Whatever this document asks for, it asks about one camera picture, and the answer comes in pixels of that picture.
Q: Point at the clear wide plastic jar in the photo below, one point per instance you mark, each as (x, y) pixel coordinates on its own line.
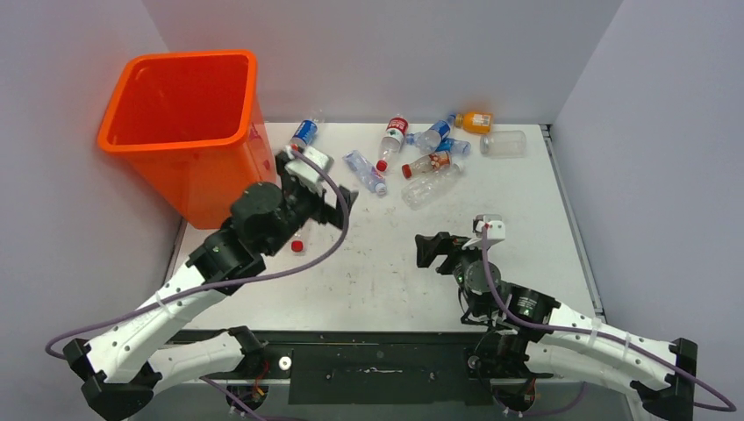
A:
(504, 144)

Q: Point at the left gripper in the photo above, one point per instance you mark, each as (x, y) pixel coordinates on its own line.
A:
(324, 212)

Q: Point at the blue label bottle at back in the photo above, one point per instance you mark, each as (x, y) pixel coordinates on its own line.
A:
(429, 140)

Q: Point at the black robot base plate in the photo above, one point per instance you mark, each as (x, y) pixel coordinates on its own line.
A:
(383, 367)

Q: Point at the clear crushed bottle centre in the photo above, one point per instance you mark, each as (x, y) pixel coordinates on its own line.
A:
(428, 188)

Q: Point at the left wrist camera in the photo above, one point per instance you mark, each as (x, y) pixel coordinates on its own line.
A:
(304, 172)

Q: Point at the orange plastic bin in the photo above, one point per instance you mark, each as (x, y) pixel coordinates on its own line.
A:
(190, 124)

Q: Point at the light blue crushed bottle back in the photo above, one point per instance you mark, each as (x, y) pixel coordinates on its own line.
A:
(450, 145)

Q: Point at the red white label bottle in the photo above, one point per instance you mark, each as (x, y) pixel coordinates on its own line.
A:
(392, 143)

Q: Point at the orange juice bottle at back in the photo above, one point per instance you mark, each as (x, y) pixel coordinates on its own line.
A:
(474, 122)

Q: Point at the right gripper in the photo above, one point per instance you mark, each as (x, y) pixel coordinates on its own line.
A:
(442, 244)

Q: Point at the clear bottle red label red cap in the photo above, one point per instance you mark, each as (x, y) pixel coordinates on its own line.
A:
(298, 242)

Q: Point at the blue label bottle near bin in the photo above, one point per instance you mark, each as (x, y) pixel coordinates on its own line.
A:
(307, 131)

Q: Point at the crushed clear water bottle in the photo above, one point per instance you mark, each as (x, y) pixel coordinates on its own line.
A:
(366, 173)

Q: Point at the brown label red cap bottle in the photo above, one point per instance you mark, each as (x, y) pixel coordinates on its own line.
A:
(426, 164)

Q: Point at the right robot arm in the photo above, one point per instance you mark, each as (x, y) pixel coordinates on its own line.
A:
(538, 336)

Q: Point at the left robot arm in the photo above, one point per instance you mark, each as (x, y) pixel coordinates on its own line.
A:
(130, 361)

